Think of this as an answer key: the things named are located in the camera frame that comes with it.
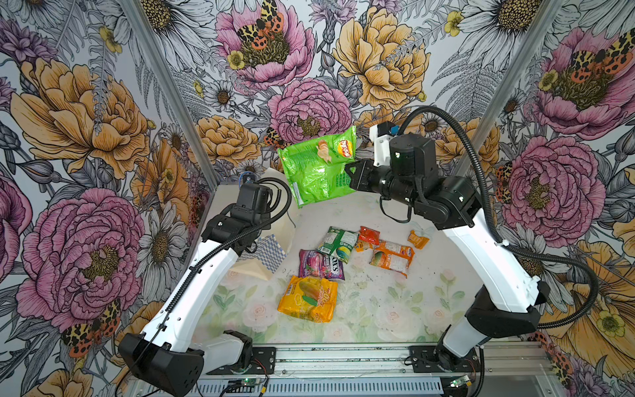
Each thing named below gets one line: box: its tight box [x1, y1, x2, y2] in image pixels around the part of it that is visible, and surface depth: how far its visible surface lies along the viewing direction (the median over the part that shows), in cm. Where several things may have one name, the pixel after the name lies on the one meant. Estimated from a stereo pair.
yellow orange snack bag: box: [277, 275, 339, 323], surface depth 83 cm
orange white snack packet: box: [369, 239, 416, 279], surface depth 96 cm
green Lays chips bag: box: [276, 125, 358, 208], surface depth 64 cm
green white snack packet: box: [315, 225, 359, 264], surface depth 98 cm
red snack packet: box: [358, 225, 381, 245], surface depth 101 cm
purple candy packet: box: [298, 248, 345, 280], surface depth 93 cm
